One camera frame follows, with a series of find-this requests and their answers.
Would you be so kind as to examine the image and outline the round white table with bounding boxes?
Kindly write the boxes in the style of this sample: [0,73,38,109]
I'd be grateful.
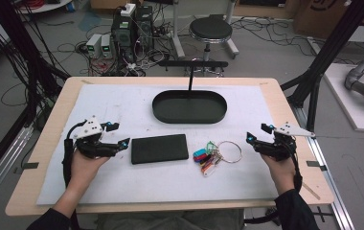
[16,0,73,14]

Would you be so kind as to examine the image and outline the right hand-held gripper cable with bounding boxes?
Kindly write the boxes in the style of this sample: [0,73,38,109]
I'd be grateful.
[288,149,305,194]

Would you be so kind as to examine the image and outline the large cardboard box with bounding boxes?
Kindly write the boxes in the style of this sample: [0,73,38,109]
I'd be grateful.
[292,0,364,40]

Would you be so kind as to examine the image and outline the black round stool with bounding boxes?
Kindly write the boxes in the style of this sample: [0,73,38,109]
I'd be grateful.
[184,13,235,78]
[170,0,240,60]

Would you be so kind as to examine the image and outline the hand-held gripper cable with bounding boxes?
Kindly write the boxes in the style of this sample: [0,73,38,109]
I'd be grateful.
[288,149,305,194]
[61,119,89,190]

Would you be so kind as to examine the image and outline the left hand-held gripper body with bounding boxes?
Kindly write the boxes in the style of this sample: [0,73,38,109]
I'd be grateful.
[73,115,121,159]

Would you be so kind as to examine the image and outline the person's legs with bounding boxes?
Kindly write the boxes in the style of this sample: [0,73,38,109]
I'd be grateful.
[96,208,245,230]

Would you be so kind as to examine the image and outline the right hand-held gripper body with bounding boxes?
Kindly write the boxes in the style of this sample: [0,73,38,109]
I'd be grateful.
[253,122,317,162]

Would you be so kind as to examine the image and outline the left hand-held gripper cable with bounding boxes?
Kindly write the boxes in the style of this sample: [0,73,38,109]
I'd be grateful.
[61,119,89,190]

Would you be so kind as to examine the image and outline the tangle of floor cables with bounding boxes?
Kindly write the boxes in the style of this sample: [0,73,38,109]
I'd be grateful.
[55,18,175,78]

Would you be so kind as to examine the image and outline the black rectangular case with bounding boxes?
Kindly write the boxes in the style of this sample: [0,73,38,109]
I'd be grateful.
[130,133,190,166]

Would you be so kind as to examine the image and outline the black key rack with tray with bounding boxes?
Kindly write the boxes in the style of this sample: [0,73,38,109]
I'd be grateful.
[151,59,229,126]

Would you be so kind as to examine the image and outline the aluminium rail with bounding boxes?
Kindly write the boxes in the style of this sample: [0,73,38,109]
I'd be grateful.
[292,104,357,230]
[0,124,34,214]

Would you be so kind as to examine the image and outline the black computer tower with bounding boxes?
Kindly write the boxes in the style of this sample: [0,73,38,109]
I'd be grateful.
[110,11,137,63]
[134,5,155,51]

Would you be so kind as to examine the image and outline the white floor board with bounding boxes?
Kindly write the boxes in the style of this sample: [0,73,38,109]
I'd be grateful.
[323,61,364,134]

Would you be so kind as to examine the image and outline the grey tape strip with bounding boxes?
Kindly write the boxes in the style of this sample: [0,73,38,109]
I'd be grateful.
[306,160,329,173]
[21,161,40,171]

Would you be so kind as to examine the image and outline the black frame stand with cables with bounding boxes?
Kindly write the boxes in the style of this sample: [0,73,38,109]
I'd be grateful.
[0,0,71,128]

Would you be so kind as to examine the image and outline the key ring with coloured tags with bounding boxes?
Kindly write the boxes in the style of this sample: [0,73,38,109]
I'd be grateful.
[192,140,244,178]

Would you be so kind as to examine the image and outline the bench power supply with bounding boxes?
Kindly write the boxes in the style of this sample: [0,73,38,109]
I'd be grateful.
[85,33,103,58]
[101,34,114,59]

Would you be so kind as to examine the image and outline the person's right hand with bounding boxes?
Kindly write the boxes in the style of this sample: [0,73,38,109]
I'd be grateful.
[260,153,297,196]

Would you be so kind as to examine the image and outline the person's left hand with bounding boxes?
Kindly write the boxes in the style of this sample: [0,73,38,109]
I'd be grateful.
[69,149,111,193]

